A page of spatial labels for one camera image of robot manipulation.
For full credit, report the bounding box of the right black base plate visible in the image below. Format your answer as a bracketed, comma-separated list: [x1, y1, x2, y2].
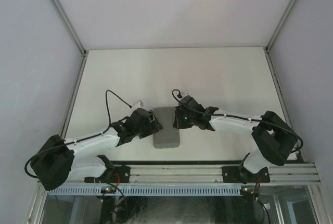
[222, 166, 271, 184]

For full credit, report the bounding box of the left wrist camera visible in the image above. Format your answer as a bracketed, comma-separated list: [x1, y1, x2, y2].
[131, 100, 144, 110]

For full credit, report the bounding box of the aluminium frame post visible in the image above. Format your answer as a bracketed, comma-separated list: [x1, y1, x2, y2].
[49, 0, 87, 133]
[263, 0, 299, 129]

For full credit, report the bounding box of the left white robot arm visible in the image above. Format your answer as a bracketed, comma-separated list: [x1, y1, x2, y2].
[25, 107, 163, 191]

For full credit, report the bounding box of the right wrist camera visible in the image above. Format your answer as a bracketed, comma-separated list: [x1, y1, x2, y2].
[181, 92, 190, 98]

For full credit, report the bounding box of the right aluminium frame post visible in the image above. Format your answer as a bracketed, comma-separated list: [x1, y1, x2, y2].
[263, 0, 299, 129]

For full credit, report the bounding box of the left black camera cable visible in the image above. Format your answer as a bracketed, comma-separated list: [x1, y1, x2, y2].
[24, 89, 133, 178]

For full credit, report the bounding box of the grey plastic tool case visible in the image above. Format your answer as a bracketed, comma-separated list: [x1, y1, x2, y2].
[153, 107, 180, 149]

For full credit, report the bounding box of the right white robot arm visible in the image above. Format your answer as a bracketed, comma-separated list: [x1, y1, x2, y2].
[172, 90, 301, 183]

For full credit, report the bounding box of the right black camera cable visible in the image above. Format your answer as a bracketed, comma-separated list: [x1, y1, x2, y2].
[171, 89, 304, 157]

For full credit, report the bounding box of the black camera cable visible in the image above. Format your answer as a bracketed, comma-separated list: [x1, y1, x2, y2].
[24, 89, 133, 178]
[171, 89, 304, 157]

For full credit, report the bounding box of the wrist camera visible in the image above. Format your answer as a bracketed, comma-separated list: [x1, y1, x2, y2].
[181, 92, 190, 98]
[131, 100, 144, 110]

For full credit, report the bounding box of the aluminium mounting rail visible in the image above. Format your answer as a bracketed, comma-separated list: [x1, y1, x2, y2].
[37, 163, 321, 184]

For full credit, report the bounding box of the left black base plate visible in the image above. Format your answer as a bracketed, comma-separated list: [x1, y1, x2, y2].
[84, 164, 131, 183]

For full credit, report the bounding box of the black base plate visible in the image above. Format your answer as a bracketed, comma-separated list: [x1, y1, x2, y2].
[84, 164, 131, 183]
[222, 166, 271, 184]

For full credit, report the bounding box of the left aluminium frame post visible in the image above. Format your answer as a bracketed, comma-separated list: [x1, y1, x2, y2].
[49, 0, 87, 133]

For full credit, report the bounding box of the blue slotted cable duct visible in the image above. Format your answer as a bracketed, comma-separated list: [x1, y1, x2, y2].
[49, 185, 241, 196]

